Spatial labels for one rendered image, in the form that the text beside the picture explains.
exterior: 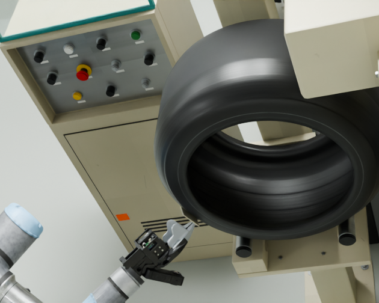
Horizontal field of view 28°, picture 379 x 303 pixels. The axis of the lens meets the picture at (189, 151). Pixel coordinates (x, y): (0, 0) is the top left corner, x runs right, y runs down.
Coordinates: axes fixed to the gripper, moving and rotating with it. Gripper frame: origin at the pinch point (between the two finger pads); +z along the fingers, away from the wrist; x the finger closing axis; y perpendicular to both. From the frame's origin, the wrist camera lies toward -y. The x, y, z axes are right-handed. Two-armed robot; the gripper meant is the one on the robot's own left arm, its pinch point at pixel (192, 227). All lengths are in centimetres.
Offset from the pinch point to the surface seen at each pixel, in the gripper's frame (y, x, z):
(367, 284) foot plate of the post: -98, 49, 41
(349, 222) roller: -22.4, -16.0, 30.6
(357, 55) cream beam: 42, -72, 32
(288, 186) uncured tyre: -15.2, 6.1, 28.9
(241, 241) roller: -13.3, -0.8, 7.5
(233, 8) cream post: 37, 2, 44
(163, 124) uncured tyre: 31.1, -9.6, 9.9
